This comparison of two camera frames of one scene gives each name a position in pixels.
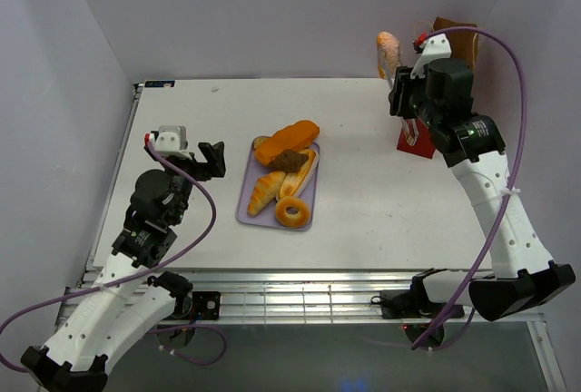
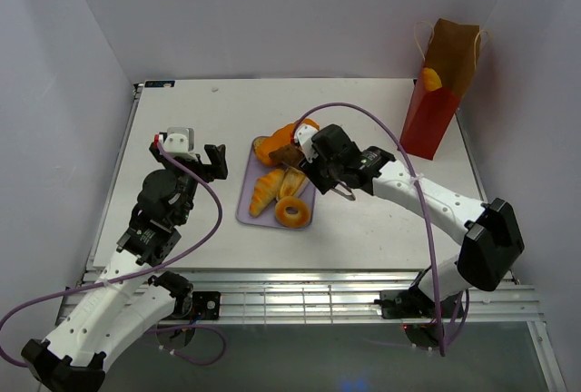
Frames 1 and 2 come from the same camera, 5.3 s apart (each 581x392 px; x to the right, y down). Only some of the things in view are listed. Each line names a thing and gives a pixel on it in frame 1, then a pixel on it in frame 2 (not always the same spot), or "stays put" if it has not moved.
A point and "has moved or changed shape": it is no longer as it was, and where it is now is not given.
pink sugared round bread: x=388 y=55 -> x=432 y=81
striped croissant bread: x=265 y=191 stays put
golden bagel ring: x=298 y=220 stays put
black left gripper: x=214 y=167 stays put
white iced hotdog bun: x=293 y=181 stays put
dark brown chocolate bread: x=289 y=161 has moved or changed shape
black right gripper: x=402 y=85 -> x=323 y=186
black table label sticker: x=162 y=83 stays put
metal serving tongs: x=409 y=137 -> x=351 y=197
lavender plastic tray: x=254 y=171 stays put
